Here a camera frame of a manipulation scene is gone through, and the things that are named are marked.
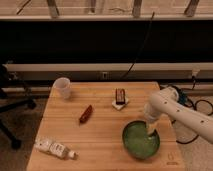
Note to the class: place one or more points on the white tube with label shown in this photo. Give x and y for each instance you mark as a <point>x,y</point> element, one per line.
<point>54,148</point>

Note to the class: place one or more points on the red chili pepper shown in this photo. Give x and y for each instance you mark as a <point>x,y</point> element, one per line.
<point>84,117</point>

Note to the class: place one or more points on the white wall plug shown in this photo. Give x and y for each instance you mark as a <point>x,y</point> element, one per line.
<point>195,72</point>

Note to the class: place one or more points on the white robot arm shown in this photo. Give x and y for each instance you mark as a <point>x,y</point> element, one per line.
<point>165,101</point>

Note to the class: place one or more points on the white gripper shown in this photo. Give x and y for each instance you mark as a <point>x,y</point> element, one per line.
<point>151,127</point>

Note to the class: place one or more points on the white plastic cup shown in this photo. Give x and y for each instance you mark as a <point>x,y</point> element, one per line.
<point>62,85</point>

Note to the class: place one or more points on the green ceramic bowl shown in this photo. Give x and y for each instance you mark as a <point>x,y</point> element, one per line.
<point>137,142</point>

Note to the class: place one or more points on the brown chocolate bar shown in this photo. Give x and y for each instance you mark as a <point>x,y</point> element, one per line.
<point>120,96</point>

